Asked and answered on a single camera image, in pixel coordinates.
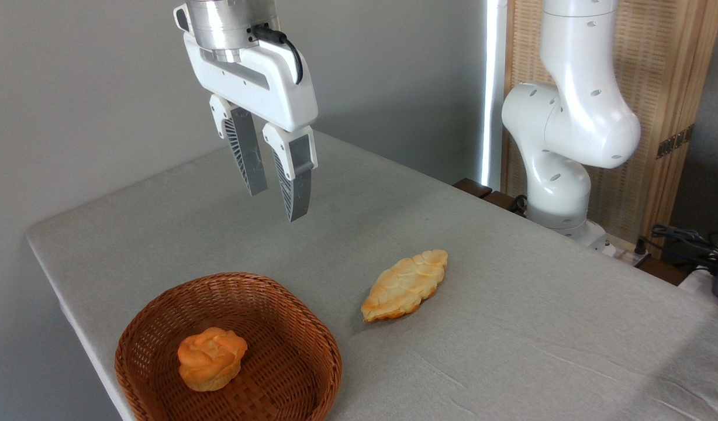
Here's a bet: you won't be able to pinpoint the black cable bundle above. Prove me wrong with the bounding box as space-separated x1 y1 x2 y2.
634 223 718 277

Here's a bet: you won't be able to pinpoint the black metal screen hinge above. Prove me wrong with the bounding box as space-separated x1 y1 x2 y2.
656 124 695 159

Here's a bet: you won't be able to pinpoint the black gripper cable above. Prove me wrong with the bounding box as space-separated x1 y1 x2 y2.
251 25 305 85

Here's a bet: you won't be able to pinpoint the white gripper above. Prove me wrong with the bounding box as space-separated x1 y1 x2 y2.
174 5 319 223

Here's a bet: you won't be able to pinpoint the round orange bread bun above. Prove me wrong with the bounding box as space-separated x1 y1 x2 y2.
177 327 248 392

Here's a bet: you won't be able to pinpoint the long golden braided bread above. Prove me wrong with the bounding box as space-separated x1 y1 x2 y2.
361 250 448 323

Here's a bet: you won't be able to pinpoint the dark brown wooden blocks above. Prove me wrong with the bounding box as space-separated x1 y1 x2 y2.
453 178 527 215

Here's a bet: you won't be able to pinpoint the brown wicker basket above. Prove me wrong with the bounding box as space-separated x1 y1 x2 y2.
115 272 343 421

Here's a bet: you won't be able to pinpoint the grey fabric table cover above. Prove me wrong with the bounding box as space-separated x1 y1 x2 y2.
26 130 718 421

